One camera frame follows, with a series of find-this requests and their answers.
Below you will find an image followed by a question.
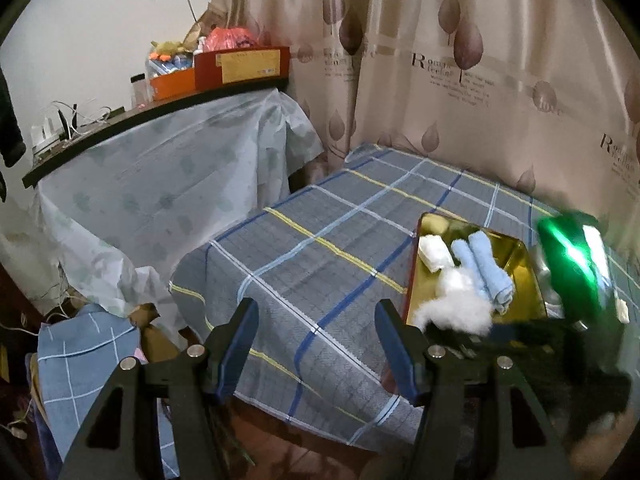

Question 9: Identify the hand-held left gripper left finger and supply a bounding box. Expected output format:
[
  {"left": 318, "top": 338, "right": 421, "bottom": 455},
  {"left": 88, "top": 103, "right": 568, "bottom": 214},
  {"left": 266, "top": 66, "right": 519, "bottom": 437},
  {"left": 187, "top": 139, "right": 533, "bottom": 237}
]
[{"left": 59, "top": 298, "right": 260, "bottom": 480}]

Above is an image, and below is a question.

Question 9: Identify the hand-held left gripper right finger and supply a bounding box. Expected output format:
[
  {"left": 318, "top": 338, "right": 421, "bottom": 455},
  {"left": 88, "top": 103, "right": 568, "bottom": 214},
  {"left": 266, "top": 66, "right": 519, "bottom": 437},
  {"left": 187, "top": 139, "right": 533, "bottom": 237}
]
[{"left": 374, "top": 299, "right": 573, "bottom": 480}]

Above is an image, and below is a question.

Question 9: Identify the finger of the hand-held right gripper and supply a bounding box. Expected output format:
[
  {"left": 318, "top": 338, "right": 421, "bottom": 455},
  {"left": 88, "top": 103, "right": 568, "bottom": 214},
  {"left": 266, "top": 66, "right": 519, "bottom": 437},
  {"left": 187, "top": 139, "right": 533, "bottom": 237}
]
[{"left": 492, "top": 321, "right": 581, "bottom": 356}]

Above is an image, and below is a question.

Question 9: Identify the gold metal tin box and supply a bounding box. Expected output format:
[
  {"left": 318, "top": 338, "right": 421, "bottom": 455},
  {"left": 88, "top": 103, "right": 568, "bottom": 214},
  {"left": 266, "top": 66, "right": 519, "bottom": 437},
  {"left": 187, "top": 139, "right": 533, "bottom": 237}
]
[{"left": 402, "top": 211, "right": 551, "bottom": 333}]

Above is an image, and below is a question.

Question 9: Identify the white cotton wad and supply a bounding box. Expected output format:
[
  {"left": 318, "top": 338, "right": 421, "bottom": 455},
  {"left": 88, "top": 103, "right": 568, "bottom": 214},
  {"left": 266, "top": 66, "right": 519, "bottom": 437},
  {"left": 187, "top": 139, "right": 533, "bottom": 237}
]
[{"left": 412, "top": 265, "right": 496, "bottom": 336}]

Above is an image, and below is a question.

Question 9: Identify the light blue rolled towel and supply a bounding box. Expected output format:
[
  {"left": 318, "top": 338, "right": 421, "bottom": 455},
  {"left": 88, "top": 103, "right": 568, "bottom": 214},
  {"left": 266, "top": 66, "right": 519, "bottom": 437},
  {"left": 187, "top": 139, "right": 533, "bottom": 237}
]
[{"left": 451, "top": 230, "right": 516, "bottom": 316}]

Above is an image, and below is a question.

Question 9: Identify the cream folded cloth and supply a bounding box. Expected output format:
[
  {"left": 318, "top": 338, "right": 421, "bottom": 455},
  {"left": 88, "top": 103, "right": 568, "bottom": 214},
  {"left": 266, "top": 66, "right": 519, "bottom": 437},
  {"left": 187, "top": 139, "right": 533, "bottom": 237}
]
[{"left": 417, "top": 232, "right": 456, "bottom": 273}]

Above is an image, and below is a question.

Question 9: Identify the blue plaid bedsheet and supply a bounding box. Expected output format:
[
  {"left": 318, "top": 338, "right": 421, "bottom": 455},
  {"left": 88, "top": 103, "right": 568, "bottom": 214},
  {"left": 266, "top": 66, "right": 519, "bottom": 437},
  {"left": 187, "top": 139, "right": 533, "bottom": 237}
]
[{"left": 170, "top": 142, "right": 640, "bottom": 453}]

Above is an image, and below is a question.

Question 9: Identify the blue plaid cloth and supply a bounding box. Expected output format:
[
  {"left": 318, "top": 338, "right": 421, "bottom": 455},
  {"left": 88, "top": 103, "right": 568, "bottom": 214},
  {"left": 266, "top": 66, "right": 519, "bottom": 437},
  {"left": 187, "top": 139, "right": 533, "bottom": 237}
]
[{"left": 37, "top": 302, "right": 181, "bottom": 480}]

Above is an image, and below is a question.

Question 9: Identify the pale translucent dust cover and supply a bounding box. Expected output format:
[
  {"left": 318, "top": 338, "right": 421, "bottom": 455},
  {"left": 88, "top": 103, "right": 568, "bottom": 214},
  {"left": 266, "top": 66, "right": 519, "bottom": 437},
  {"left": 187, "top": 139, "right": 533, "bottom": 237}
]
[{"left": 37, "top": 87, "right": 326, "bottom": 341}]

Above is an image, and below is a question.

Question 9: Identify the beige leaf print curtain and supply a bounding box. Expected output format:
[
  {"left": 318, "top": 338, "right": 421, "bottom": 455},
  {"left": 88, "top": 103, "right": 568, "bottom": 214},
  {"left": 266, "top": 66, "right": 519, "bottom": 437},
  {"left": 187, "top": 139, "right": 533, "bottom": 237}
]
[{"left": 215, "top": 0, "right": 640, "bottom": 261}]

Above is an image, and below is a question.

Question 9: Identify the dark wooden shelf board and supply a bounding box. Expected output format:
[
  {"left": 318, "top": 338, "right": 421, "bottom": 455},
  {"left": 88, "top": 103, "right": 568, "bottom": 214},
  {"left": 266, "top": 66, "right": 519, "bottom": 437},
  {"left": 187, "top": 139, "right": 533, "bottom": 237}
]
[{"left": 22, "top": 77, "right": 291, "bottom": 188}]

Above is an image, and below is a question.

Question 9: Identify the orange cardboard box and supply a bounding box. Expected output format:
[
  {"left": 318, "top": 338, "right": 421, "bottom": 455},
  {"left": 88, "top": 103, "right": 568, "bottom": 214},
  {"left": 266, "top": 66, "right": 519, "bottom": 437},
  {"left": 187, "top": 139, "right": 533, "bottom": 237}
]
[{"left": 149, "top": 67, "right": 197, "bottom": 102}]

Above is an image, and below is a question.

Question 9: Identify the red cardboard box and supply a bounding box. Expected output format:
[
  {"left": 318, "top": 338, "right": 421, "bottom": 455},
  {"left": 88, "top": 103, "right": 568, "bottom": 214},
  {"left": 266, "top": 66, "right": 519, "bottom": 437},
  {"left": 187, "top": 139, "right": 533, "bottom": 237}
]
[{"left": 194, "top": 46, "right": 292, "bottom": 92}]

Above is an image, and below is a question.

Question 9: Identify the red plastic bag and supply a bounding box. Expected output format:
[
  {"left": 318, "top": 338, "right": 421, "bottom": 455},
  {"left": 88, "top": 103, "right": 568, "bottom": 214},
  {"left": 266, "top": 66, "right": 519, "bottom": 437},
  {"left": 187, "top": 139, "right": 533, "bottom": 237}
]
[{"left": 204, "top": 26, "right": 258, "bottom": 53}]

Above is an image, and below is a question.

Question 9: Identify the dark hanging cloth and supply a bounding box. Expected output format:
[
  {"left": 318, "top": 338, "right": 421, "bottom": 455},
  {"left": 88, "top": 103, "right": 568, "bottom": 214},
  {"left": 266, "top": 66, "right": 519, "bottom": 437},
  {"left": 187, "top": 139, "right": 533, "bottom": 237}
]
[{"left": 0, "top": 65, "right": 27, "bottom": 168}]

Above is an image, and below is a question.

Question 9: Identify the brown paper bag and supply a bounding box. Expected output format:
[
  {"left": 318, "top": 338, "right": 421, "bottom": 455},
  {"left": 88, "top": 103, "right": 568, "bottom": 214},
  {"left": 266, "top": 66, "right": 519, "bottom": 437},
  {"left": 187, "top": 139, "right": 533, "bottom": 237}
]
[{"left": 182, "top": 0, "right": 251, "bottom": 46}]

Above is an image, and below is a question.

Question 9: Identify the white power strip with cables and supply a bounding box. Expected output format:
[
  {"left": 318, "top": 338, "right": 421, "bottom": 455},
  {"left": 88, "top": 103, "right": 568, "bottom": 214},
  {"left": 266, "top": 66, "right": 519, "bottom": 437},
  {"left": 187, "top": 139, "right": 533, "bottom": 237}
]
[{"left": 31, "top": 101, "right": 126, "bottom": 153}]

